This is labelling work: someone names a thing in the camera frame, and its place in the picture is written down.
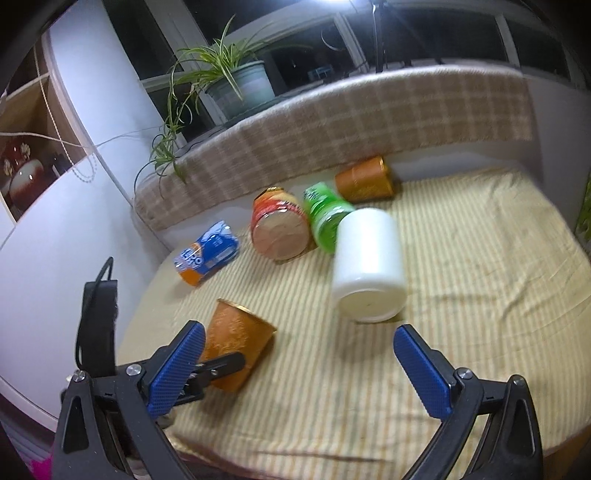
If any green paper box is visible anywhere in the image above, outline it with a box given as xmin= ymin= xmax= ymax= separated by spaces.
xmin=575 ymin=174 xmax=591 ymax=257

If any striped yellow table cloth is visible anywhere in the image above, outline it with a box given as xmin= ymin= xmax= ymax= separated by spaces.
xmin=117 ymin=170 xmax=590 ymax=479

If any green bottle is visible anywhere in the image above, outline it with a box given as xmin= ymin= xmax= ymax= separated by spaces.
xmin=304 ymin=182 xmax=356 ymax=254

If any red instant noodle cup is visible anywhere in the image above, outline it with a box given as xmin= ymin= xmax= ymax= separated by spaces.
xmin=250 ymin=186 xmax=311 ymax=262

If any orange paper cup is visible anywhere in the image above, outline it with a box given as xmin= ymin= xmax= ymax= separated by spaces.
xmin=199 ymin=299 xmax=276 ymax=393
xmin=335 ymin=156 xmax=398 ymax=203

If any plaid beige sill cloth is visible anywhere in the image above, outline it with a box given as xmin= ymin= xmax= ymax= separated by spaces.
xmin=134 ymin=65 xmax=534 ymax=231

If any white curved cabinet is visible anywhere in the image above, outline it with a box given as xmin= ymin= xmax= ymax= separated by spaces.
xmin=1 ymin=1 xmax=169 ymax=430

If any green potted spider plant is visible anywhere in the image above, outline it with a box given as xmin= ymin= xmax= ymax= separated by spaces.
xmin=133 ymin=15 xmax=279 ymax=195

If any red white ceramic vase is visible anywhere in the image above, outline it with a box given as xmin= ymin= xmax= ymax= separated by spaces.
xmin=1 ymin=137 xmax=48 ymax=211

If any white bead string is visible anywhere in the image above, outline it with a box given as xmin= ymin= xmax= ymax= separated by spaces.
xmin=32 ymin=45 xmax=99 ymax=183

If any blue Arctic Ocean can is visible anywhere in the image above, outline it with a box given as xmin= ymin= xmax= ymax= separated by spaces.
xmin=174 ymin=221 xmax=239 ymax=286

